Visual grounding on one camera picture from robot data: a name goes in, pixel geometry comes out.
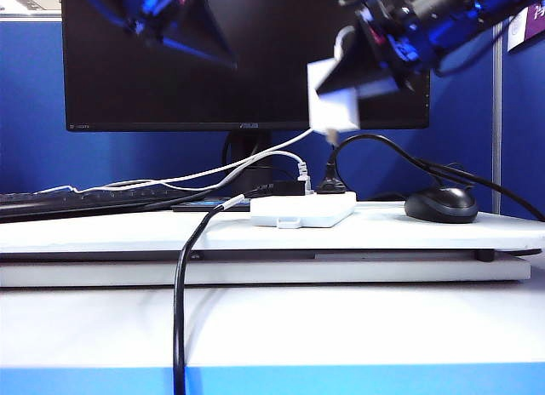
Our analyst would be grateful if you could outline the black computer mouse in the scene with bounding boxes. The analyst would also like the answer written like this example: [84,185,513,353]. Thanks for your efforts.
[403,186,479,225]

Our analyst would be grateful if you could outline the grey plug with cable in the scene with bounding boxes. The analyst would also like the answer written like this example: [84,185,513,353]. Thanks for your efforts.
[76,151,311,197]

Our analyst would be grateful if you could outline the black round plug with cable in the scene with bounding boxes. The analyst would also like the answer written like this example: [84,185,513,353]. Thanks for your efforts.
[317,134,545,222]

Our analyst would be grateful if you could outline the white power strip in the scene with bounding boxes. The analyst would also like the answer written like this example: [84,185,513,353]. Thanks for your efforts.
[250,192,357,230]

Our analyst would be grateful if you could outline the white charger block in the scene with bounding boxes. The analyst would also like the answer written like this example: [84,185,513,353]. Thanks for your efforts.
[307,57,399,146]

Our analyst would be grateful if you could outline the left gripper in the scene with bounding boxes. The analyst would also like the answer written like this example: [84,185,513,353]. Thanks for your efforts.
[123,0,239,72]

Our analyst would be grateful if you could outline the black keyboard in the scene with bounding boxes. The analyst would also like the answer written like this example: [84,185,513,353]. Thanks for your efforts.
[0,189,252,224]

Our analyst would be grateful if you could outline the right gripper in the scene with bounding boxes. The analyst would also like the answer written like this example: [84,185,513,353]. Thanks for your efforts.
[316,0,440,124]

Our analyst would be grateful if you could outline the white and purple sign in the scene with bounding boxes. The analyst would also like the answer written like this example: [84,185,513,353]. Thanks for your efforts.
[506,3,545,54]

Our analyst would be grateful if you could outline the grey metal partition post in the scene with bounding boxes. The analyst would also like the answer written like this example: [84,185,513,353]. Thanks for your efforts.
[492,22,504,215]

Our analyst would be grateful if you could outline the black monitor stand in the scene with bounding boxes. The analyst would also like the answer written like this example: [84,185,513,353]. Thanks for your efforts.
[171,131,273,214]

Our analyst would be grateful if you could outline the black triangular plug with cable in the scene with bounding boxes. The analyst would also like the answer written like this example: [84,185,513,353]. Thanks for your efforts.
[172,179,307,395]

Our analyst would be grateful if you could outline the white riser base board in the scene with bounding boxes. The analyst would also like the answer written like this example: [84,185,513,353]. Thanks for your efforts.
[0,258,533,289]

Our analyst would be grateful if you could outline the black computer monitor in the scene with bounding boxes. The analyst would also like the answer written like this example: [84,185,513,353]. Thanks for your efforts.
[60,0,432,135]

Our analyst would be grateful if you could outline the white desk riser board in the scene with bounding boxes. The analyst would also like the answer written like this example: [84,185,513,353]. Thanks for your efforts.
[0,197,545,256]

